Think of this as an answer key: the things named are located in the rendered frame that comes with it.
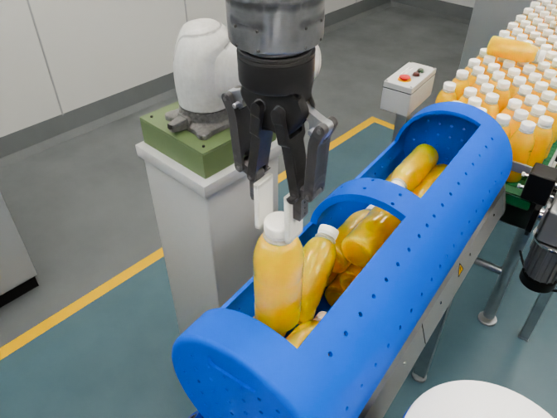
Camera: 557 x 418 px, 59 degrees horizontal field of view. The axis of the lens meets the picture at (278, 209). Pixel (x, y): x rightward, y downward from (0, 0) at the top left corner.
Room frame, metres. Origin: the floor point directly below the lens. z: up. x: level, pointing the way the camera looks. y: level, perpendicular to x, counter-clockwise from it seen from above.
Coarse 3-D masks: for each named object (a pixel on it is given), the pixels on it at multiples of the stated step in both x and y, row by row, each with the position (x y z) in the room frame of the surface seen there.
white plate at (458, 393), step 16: (448, 384) 0.45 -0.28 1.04; (464, 384) 0.45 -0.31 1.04; (480, 384) 0.45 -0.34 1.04; (416, 400) 0.42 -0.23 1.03; (432, 400) 0.42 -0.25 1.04; (448, 400) 0.42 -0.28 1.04; (464, 400) 0.42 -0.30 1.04; (480, 400) 0.42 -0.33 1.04; (496, 400) 0.42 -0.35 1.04; (512, 400) 0.42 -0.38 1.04; (528, 400) 0.42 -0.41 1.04; (416, 416) 0.39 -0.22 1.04; (432, 416) 0.39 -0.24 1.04; (448, 416) 0.39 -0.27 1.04; (464, 416) 0.39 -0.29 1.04; (480, 416) 0.39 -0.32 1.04; (496, 416) 0.39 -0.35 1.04; (512, 416) 0.39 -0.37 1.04; (528, 416) 0.39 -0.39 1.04; (544, 416) 0.39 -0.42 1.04
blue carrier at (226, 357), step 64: (448, 128) 1.08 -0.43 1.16; (384, 192) 0.72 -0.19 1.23; (448, 192) 0.76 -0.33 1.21; (384, 256) 0.57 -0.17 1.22; (448, 256) 0.66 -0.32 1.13; (256, 320) 0.43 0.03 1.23; (384, 320) 0.47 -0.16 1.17; (192, 384) 0.43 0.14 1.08; (256, 384) 0.35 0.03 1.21; (320, 384) 0.36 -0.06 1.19
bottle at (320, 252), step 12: (312, 240) 0.67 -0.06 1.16; (324, 240) 0.67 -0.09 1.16; (312, 252) 0.64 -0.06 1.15; (324, 252) 0.64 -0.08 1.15; (336, 252) 0.66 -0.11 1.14; (312, 264) 0.62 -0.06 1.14; (324, 264) 0.63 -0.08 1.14; (312, 276) 0.61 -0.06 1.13; (324, 276) 0.61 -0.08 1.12; (312, 288) 0.59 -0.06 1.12; (324, 288) 0.60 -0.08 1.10; (312, 300) 0.57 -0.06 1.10; (312, 312) 0.56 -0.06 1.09
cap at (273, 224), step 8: (272, 216) 0.47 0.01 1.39; (280, 216) 0.47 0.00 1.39; (264, 224) 0.45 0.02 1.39; (272, 224) 0.45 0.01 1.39; (280, 224) 0.45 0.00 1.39; (264, 232) 0.46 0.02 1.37; (272, 232) 0.44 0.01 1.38; (280, 232) 0.44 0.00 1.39; (272, 240) 0.44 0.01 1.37; (280, 240) 0.44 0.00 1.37
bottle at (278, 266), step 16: (256, 256) 0.45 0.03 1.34; (272, 256) 0.44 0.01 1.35; (288, 256) 0.44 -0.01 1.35; (256, 272) 0.44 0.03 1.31; (272, 272) 0.43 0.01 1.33; (288, 272) 0.43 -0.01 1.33; (256, 288) 0.44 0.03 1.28; (272, 288) 0.43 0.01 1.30; (288, 288) 0.43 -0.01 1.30; (256, 304) 0.45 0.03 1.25; (272, 304) 0.43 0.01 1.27; (288, 304) 0.43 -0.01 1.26; (272, 320) 0.43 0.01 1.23; (288, 320) 0.43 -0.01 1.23
